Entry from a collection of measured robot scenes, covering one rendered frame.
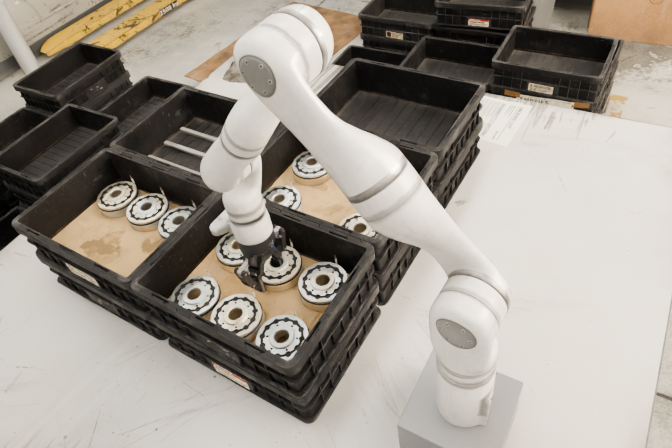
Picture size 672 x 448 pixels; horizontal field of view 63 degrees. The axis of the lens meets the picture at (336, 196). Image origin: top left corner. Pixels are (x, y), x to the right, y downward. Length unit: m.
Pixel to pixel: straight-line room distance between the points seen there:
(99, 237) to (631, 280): 1.23
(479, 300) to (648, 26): 3.00
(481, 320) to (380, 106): 0.96
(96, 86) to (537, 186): 1.98
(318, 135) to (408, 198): 0.14
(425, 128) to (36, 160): 1.60
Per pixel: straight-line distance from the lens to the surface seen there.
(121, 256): 1.38
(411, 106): 1.59
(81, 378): 1.39
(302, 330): 1.07
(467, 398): 0.93
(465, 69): 2.59
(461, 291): 0.76
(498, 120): 1.75
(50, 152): 2.50
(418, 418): 1.03
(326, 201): 1.32
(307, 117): 0.65
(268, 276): 1.16
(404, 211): 0.68
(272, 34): 0.64
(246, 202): 0.97
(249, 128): 0.80
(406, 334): 1.23
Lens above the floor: 1.75
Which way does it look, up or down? 44 degrees down
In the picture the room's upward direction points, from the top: 10 degrees counter-clockwise
